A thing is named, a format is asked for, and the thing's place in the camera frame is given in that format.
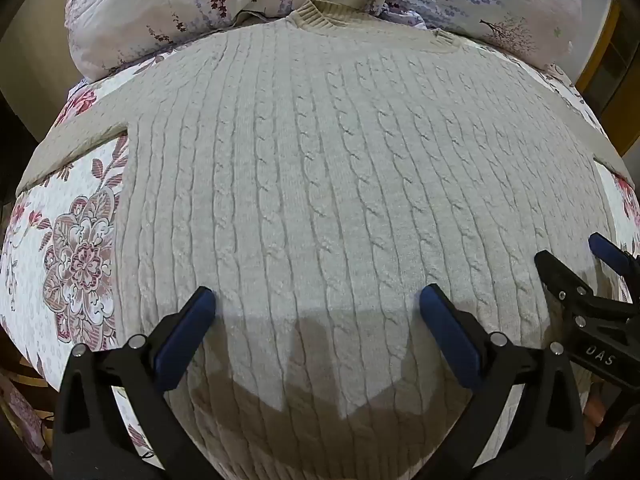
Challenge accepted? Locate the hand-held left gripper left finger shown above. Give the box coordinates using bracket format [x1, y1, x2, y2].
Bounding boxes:
[52, 286, 217, 480]

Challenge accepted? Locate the beige cable-knit sweater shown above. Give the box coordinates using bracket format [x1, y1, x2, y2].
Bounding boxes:
[15, 0, 636, 480]

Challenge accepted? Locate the yellow wooden cabinet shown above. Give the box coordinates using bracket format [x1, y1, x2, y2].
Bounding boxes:
[574, 0, 640, 158]

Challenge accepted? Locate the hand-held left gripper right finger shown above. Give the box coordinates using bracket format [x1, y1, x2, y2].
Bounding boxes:
[419, 283, 586, 480]

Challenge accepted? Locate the pale floral print pillow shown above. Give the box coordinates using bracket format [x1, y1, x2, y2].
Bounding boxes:
[64, 0, 398, 82]

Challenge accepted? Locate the white floral bedsheet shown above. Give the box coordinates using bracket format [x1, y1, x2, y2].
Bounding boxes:
[0, 50, 640, 476]

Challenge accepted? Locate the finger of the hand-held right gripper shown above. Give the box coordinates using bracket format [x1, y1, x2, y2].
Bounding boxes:
[588, 232, 640, 282]
[534, 250, 601, 347]

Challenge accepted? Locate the lavender floral print quilt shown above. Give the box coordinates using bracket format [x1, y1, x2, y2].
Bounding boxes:
[382, 0, 587, 70]

